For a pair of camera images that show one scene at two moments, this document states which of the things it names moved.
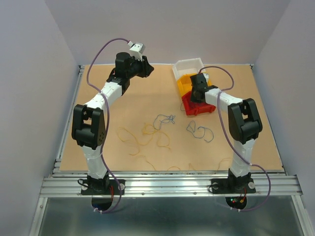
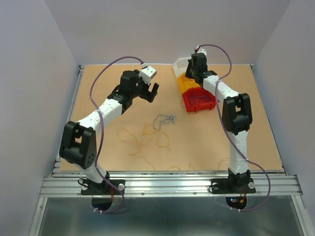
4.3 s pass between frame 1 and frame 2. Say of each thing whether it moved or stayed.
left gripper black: moved
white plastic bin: stayed
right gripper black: moved
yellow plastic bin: stayed
